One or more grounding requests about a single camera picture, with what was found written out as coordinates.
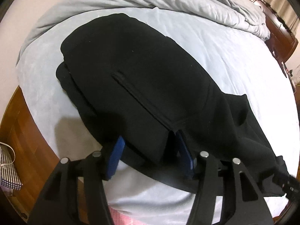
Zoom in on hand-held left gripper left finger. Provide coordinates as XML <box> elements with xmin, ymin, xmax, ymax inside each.
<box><xmin>33</xmin><ymin>135</ymin><xmax>126</xmax><ymax>225</ymax></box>

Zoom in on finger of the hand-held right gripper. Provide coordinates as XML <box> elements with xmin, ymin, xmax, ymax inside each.
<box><xmin>276</xmin><ymin>170</ymin><xmax>299</xmax><ymax>198</ymax></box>

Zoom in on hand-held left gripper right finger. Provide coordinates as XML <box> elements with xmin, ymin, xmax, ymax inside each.
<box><xmin>175</xmin><ymin>131</ymin><xmax>275</xmax><ymax>225</ymax></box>

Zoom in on black pants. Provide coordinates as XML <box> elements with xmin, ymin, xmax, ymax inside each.
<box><xmin>56</xmin><ymin>13</ymin><xmax>289</xmax><ymax>196</ymax></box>

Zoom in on red plaid pajama clothing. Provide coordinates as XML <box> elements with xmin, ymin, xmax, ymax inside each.
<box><xmin>110</xmin><ymin>207</ymin><xmax>152</xmax><ymax>225</ymax></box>

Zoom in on bed with pale blue sheet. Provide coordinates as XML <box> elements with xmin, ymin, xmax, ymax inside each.
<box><xmin>16</xmin><ymin>5</ymin><xmax>298</xmax><ymax>225</ymax></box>

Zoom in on striped tote bag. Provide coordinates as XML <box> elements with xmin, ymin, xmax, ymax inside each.
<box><xmin>0</xmin><ymin>142</ymin><xmax>24</xmax><ymax>191</ymax></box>

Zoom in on dark wooden headboard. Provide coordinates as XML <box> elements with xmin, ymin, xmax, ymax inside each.
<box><xmin>254</xmin><ymin>0</ymin><xmax>299</xmax><ymax>64</ymax></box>

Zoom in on grey duvet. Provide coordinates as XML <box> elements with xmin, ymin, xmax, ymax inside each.
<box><xmin>16</xmin><ymin>0</ymin><xmax>270</xmax><ymax>69</ymax></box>

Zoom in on beige curtain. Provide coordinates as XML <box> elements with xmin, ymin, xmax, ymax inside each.
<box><xmin>250</xmin><ymin>0</ymin><xmax>296</xmax><ymax>32</ymax></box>

